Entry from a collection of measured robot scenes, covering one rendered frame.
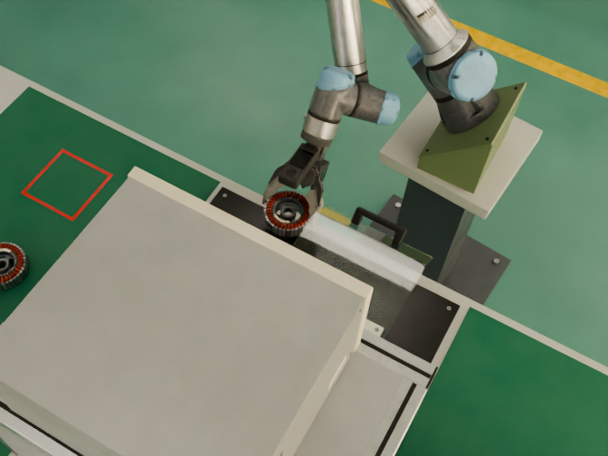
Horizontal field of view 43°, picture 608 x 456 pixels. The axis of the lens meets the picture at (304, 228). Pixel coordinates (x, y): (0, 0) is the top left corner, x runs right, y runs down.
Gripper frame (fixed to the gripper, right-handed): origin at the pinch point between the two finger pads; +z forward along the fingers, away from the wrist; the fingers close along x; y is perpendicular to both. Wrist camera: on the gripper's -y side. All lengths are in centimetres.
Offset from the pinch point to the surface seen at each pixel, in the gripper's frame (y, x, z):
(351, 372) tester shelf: -46, -33, 1
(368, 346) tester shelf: -42, -34, -3
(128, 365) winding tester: -77, -8, -2
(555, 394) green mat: 1, -70, 11
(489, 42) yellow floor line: 183, -5, -32
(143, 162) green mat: 5.4, 42.1, 6.1
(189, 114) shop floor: 105, 82, 25
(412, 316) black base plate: 0.0, -35.4, 9.1
